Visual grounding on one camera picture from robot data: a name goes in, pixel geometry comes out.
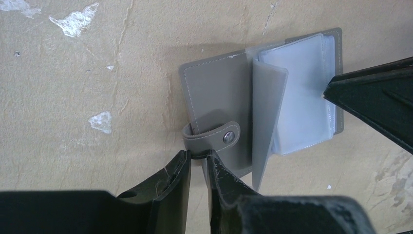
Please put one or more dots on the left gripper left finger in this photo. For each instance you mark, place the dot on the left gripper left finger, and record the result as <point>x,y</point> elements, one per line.
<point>157,205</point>

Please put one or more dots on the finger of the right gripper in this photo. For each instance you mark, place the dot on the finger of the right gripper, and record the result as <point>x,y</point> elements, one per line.
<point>381,96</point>

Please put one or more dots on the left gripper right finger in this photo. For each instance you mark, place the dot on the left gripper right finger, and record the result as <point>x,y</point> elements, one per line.
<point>235,208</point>

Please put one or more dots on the grey leather card holder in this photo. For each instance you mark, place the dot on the grey leather card holder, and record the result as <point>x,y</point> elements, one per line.
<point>263,100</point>

